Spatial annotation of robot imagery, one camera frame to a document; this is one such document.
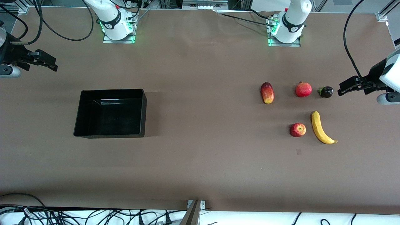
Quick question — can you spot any red apple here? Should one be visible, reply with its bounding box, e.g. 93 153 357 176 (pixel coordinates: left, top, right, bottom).
290 123 307 138

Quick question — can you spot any black cable to arm base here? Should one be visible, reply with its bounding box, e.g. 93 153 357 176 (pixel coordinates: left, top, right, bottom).
219 9 278 27

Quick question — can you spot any black plastic box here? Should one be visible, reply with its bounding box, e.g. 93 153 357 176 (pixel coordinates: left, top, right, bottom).
73 89 147 138

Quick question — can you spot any dark purple eggplant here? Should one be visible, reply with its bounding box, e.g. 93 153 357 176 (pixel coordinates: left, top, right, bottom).
318 86 334 98

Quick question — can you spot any metal table bracket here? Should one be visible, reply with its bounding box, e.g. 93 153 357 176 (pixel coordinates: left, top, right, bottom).
180 200 207 225

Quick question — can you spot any red pomegranate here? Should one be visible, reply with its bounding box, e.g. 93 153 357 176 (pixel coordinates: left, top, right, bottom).
295 82 313 98

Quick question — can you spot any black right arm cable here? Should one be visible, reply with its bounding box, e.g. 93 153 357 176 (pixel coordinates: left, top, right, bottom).
0 0 94 46

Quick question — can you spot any long looping black floor cable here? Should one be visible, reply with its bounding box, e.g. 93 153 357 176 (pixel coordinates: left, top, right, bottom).
0 193 48 211

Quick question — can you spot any yellow banana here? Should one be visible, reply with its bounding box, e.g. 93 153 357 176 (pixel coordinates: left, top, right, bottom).
311 111 338 145

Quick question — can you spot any red yellow mango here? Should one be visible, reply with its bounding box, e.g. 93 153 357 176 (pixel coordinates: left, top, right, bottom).
260 82 275 104

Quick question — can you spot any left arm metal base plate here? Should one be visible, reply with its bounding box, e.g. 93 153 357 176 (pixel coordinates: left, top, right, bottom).
267 16 301 47

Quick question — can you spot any aluminium frame profile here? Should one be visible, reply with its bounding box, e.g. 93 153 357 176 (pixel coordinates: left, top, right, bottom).
376 0 400 22
0 0 30 14

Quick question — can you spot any white power strip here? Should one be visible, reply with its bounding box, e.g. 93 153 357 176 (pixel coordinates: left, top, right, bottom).
182 0 229 10

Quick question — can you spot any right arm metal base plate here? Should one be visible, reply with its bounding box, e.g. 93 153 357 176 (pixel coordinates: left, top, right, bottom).
102 17 136 44

